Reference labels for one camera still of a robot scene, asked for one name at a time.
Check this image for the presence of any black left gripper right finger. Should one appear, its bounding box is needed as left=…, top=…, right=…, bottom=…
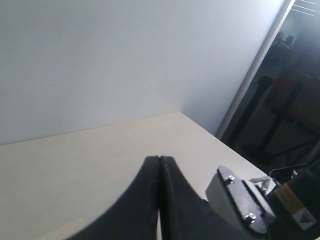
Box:
left=158, top=156, right=244, bottom=240

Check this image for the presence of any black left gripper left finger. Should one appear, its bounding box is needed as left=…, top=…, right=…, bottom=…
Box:
left=69, top=156, right=160, bottom=240

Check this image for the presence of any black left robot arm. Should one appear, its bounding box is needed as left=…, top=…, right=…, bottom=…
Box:
left=71, top=156, right=320, bottom=240

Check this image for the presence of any black stand in background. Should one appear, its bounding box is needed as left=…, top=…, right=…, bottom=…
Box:
left=228, top=74, right=320, bottom=163

